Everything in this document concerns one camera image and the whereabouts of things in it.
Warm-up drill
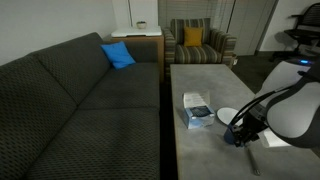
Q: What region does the yellow throw pillow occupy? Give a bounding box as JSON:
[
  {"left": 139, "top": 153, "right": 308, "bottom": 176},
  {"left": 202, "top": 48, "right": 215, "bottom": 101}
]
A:
[{"left": 183, "top": 26, "right": 204, "bottom": 48}]

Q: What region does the dark grey fabric sofa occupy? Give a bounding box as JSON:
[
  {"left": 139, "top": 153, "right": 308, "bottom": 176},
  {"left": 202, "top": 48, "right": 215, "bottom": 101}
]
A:
[{"left": 0, "top": 31, "right": 161, "bottom": 180}]

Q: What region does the white round plate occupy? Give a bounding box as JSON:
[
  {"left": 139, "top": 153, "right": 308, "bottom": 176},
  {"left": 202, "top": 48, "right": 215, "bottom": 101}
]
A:
[{"left": 216, "top": 106, "right": 246, "bottom": 127}]

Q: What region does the blue mug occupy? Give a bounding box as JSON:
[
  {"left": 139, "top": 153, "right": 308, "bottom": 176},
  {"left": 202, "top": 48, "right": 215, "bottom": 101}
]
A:
[{"left": 223, "top": 123, "right": 239, "bottom": 145}]

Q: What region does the black office chair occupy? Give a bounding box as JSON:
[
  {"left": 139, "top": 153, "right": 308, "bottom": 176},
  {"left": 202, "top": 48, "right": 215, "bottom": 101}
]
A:
[{"left": 269, "top": 2, "right": 320, "bottom": 63}]

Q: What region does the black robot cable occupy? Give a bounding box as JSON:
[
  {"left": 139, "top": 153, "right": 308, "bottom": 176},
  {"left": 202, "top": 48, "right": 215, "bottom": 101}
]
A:
[{"left": 229, "top": 84, "right": 298, "bottom": 128}]

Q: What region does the striped armchair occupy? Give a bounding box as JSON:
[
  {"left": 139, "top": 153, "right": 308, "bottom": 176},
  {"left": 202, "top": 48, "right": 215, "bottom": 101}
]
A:
[{"left": 162, "top": 17, "right": 238, "bottom": 78}]

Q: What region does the white paper napkin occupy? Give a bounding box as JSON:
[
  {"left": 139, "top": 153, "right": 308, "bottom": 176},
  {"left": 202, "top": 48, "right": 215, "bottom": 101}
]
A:
[{"left": 259, "top": 128, "right": 291, "bottom": 148}]

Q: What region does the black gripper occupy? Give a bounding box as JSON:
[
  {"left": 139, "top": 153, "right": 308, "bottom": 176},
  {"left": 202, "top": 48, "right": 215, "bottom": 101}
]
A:
[{"left": 230, "top": 113, "right": 268, "bottom": 148}]

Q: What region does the white blue tea box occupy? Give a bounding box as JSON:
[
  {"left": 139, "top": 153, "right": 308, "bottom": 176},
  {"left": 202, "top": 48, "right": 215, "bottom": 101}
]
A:
[{"left": 182, "top": 90, "right": 216, "bottom": 130}]

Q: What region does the blue throw pillow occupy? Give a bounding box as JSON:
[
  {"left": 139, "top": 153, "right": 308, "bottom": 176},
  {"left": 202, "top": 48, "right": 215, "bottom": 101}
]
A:
[{"left": 100, "top": 40, "right": 137, "bottom": 70}]

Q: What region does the wooden side table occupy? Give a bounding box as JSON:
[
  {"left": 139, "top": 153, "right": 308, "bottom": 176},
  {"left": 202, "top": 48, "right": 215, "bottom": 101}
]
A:
[{"left": 103, "top": 34, "right": 165, "bottom": 83}]

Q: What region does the thin black floor lamp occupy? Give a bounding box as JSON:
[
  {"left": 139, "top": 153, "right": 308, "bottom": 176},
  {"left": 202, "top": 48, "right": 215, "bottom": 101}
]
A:
[{"left": 227, "top": 0, "right": 238, "bottom": 32}]

